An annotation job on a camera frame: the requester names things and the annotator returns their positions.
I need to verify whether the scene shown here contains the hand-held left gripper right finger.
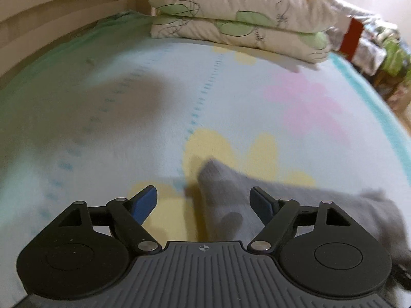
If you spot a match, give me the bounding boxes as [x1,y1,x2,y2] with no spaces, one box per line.
[247,186,352,254]

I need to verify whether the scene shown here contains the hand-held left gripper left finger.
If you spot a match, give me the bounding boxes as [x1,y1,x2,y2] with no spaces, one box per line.
[58,185,162,255]

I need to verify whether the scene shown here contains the grey pants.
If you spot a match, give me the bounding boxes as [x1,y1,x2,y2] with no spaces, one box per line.
[184,157,411,297]

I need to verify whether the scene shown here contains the floral bed sheet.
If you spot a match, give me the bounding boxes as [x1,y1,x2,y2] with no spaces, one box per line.
[0,11,411,299]

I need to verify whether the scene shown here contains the leaf print pillow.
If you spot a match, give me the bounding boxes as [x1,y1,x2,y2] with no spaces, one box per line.
[148,0,338,34]
[150,14,331,64]

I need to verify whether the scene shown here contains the wooden stool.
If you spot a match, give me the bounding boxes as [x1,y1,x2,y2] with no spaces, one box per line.
[373,67,411,113]

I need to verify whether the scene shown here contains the red box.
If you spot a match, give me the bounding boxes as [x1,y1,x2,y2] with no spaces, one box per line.
[338,17,365,61]

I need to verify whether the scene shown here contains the cluttered items beside bed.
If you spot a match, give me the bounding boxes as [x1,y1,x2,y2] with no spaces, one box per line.
[331,0,402,76]

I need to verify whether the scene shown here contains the green box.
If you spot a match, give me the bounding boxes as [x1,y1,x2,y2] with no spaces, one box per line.
[380,35,411,78]

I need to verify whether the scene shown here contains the wooden bed headboard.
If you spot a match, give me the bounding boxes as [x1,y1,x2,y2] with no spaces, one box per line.
[0,0,336,82]

